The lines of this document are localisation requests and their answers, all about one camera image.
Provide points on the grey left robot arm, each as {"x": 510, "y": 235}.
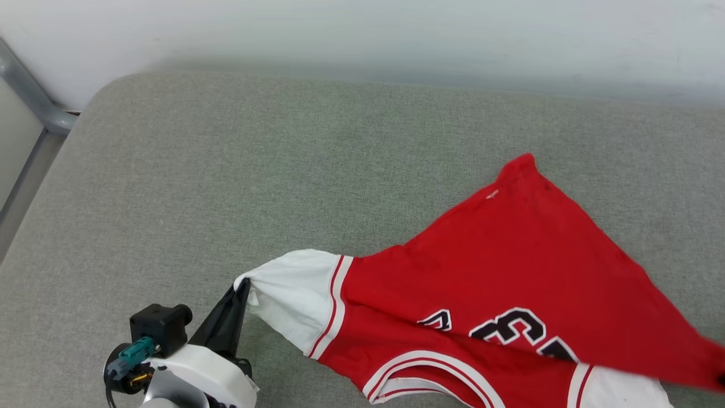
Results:
{"x": 170, "y": 394}

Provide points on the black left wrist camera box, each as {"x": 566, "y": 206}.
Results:
{"x": 161, "y": 326}

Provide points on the grey metal pipe frame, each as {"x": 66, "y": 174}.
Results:
{"x": 34, "y": 102}

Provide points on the red and white basketball jersey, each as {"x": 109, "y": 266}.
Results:
{"x": 510, "y": 283}

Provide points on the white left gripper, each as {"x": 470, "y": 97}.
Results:
{"x": 198, "y": 377}

